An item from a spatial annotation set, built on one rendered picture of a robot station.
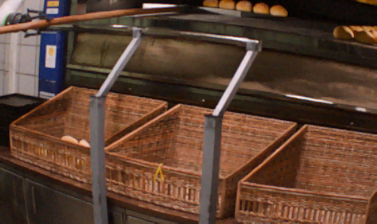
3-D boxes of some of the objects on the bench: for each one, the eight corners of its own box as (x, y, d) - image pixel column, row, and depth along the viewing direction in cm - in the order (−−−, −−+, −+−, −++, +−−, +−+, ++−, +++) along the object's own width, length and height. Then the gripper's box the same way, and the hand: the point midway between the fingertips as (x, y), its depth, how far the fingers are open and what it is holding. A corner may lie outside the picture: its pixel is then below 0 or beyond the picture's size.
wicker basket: (296, 192, 319) (304, 122, 315) (402, 203, 288) (413, 138, 283) (230, 222, 280) (237, 145, 275) (363, 239, 248) (377, 164, 244)
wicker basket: (72, 144, 389) (72, 85, 384) (169, 169, 357) (171, 101, 352) (9, 156, 349) (7, 96, 345) (93, 187, 318) (91, 116, 313)
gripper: (25, 4, 333) (59, 3, 320) (21, 40, 336) (55, 42, 322) (15, 5, 327) (47, 5, 314) (11, 42, 329) (44, 44, 316)
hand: (46, 23), depth 320 cm, fingers closed on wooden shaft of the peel, 3 cm apart
